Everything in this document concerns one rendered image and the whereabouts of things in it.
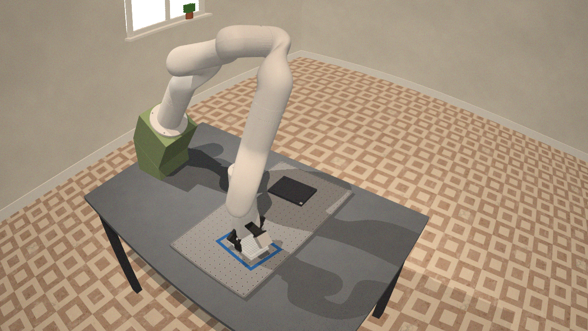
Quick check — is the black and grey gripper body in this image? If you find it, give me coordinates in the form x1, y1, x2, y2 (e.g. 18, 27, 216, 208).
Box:
231, 210, 260, 240

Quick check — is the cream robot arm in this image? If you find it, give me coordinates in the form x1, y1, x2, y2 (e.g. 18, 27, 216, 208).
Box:
149, 25, 293, 218

